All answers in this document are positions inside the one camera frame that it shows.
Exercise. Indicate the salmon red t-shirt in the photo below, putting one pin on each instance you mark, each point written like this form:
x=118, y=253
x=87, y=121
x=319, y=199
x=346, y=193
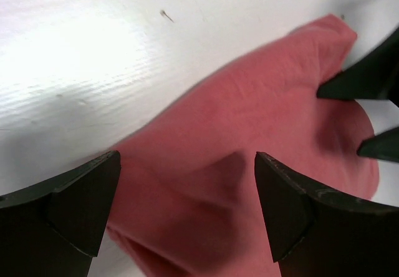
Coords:
x=186, y=202

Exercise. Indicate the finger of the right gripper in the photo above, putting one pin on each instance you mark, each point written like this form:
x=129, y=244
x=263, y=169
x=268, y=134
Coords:
x=375, y=77
x=383, y=146

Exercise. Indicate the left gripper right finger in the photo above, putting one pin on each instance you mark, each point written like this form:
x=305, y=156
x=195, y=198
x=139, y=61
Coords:
x=316, y=230

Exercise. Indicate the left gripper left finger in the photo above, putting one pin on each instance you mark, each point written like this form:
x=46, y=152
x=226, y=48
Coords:
x=55, y=227

